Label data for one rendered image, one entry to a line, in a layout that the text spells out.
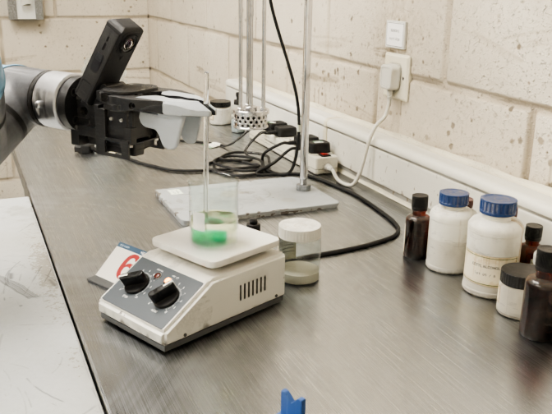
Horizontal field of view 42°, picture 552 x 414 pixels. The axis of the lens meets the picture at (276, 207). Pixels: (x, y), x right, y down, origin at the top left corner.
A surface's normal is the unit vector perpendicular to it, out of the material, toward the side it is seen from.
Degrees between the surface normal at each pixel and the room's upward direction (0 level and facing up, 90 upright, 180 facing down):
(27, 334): 0
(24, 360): 0
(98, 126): 90
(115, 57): 123
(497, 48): 90
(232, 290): 90
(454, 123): 90
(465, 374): 0
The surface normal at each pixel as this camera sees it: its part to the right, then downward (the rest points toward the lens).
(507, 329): 0.01, -0.95
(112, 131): -0.50, 0.26
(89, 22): 0.39, 0.29
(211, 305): 0.73, 0.22
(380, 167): -0.92, 0.11
